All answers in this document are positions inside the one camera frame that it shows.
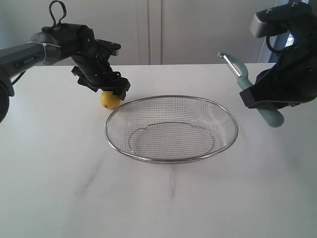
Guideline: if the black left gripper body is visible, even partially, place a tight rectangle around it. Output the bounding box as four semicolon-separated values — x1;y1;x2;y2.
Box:
42;23;121;92

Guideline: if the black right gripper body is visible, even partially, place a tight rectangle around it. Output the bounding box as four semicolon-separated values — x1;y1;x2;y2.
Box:
255;18;317;106

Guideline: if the yellow lemon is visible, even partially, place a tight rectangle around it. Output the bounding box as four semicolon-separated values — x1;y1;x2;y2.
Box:
101;91;121;110

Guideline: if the teal handled vegetable peeler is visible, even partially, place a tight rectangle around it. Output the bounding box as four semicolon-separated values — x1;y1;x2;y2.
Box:
218;52;284;128

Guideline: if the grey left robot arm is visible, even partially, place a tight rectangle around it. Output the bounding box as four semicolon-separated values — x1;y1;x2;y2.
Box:
0;23;130;119

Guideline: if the oval wire mesh basket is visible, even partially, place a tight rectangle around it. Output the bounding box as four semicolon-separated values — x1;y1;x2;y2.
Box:
105;95;239;164

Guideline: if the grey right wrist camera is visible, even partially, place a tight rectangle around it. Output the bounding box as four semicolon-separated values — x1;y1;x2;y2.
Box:
250;1;312;38

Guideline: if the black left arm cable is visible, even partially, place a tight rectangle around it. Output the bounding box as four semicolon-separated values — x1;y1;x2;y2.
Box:
48;0;68;27

